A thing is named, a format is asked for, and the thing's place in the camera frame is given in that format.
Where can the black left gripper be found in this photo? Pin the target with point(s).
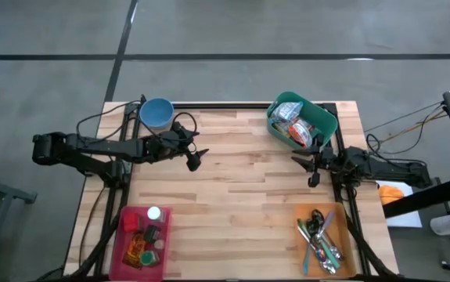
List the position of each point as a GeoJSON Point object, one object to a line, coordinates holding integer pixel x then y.
{"type": "Point", "coordinates": [171, 145]}

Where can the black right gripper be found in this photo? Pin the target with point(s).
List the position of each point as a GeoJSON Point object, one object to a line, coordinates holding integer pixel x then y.
{"type": "Point", "coordinates": [328, 161]}

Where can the red ramen noodle packet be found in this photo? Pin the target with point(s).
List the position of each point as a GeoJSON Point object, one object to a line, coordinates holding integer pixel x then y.
{"type": "Point", "coordinates": [301, 132]}

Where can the clear yellow snack packet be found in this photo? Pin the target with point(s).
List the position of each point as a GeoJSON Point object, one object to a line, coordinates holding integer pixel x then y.
{"type": "Point", "coordinates": [281, 128]}

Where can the green plastic bin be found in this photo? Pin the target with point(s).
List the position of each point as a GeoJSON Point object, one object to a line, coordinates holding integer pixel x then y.
{"type": "Point", "coordinates": [320, 117]}

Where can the white lid spice jar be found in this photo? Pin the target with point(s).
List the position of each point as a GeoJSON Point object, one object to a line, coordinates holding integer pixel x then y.
{"type": "Point", "coordinates": [155, 213]}

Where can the green pepper spice tin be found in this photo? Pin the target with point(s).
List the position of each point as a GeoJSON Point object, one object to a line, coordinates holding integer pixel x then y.
{"type": "Point", "coordinates": [152, 233]}

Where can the plain silver spoon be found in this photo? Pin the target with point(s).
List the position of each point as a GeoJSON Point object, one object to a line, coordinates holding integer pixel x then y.
{"type": "Point", "coordinates": [328, 268]}

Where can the orange brown snack packet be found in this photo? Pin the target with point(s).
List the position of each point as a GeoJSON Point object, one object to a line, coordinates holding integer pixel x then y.
{"type": "Point", "coordinates": [134, 252]}

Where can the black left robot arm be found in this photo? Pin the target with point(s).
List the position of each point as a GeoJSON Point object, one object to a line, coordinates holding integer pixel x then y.
{"type": "Point", "coordinates": [103, 147]}

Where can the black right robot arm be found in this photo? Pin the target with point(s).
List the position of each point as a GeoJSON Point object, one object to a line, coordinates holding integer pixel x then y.
{"type": "Point", "coordinates": [385, 168]}

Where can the blue bowl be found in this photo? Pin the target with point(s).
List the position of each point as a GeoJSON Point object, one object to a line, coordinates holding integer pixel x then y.
{"type": "Point", "coordinates": [157, 113]}

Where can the orange plastic tray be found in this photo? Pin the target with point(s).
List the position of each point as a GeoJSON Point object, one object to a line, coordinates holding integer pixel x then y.
{"type": "Point", "coordinates": [348, 235]}

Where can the orange cloth object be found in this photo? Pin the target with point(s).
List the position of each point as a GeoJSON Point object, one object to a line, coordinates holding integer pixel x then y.
{"type": "Point", "coordinates": [391, 195]}

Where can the white paper sheet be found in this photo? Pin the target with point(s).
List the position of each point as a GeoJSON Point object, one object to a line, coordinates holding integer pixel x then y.
{"type": "Point", "coordinates": [404, 217]}

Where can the black metal beam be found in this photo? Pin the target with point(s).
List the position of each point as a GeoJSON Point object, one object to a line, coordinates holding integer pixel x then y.
{"type": "Point", "coordinates": [424, 201]}

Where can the pink plastic tray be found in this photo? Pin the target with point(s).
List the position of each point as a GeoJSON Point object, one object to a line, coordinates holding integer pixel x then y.
{"type": "Point", "coordinates": [128, 270]}

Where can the dark metal table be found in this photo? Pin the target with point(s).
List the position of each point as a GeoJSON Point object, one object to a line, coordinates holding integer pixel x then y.
{"type": "Point", "coordinates": [13, 192]}

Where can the black aluminium table frame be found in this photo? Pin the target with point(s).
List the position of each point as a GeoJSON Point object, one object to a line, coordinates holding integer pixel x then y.
{"type": "Point", "coordinates": [220, 105]}

